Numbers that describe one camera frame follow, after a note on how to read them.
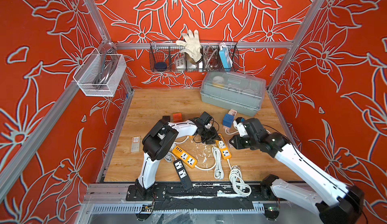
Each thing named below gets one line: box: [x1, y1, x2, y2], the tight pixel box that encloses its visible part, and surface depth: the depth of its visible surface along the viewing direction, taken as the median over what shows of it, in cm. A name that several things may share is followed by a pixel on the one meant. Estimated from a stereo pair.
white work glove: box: [175, 29, 203, 65], surface depth 90 cm
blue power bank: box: [218, 46, 233, 72], surface depth 89 cm
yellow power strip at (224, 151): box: [215, 133, 232, 160], surface depth 85 cm
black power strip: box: [173, 158, 193, 191], surface depth 77 cm
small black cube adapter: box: [162, 115, 171, 123], surface depth 102 cm
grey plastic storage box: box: [200, 71, 267, 117], surface depth 99 cm
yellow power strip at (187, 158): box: [171, 145, 198, 169], surface depth 85 cm
